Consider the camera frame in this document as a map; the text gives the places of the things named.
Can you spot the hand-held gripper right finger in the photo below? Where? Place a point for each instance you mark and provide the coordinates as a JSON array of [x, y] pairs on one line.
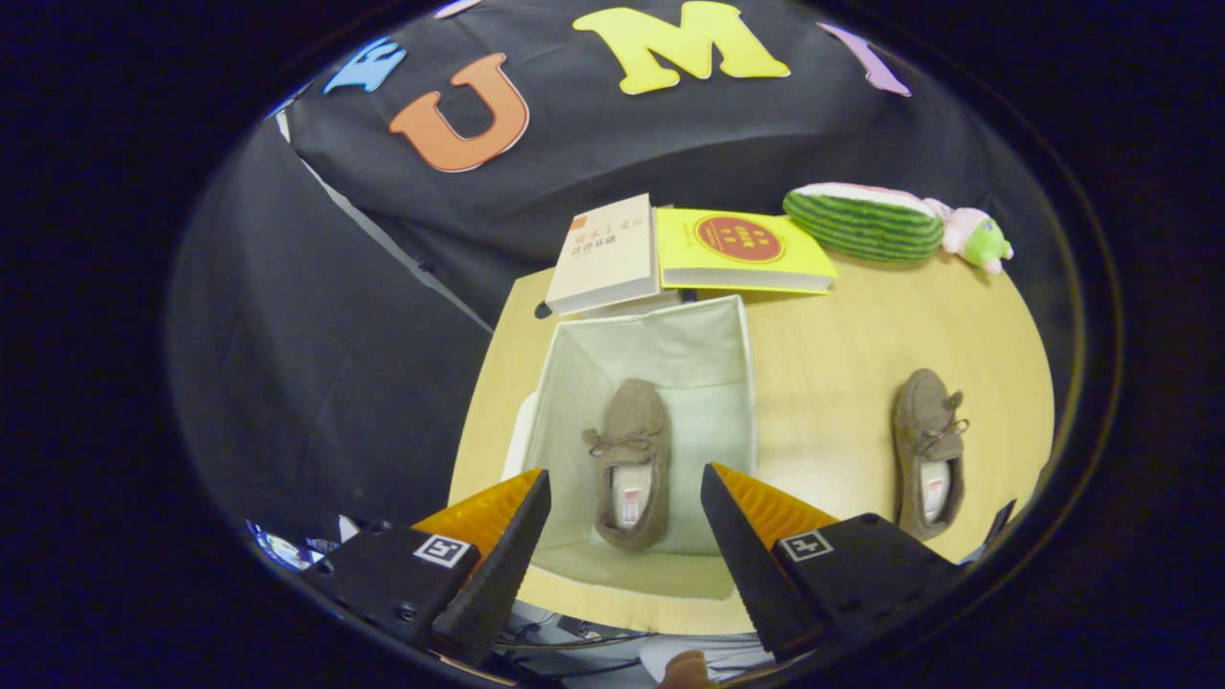
[[751, 574]]

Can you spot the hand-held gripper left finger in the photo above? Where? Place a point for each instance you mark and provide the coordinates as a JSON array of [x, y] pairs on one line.
[[498, 574]]

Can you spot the white fabric storage box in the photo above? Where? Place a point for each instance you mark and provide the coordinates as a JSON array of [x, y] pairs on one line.
[[689, 383]]

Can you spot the brown moccasin shoe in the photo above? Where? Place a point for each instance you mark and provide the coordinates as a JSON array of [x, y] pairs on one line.
[[636, 407], [921, 402]]

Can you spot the yellow book with red circle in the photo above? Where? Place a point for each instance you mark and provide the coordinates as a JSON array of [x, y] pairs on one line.
[[689, 258]]

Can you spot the beige paperback book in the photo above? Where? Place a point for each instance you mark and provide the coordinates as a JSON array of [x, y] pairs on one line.
[[608, 254]]

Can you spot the watermelon slice plush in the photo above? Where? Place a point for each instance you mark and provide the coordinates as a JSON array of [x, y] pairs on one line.
[[861, 230]]

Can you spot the pink and green plush toy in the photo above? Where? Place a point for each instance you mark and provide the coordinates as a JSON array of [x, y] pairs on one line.
[[986, 239]]

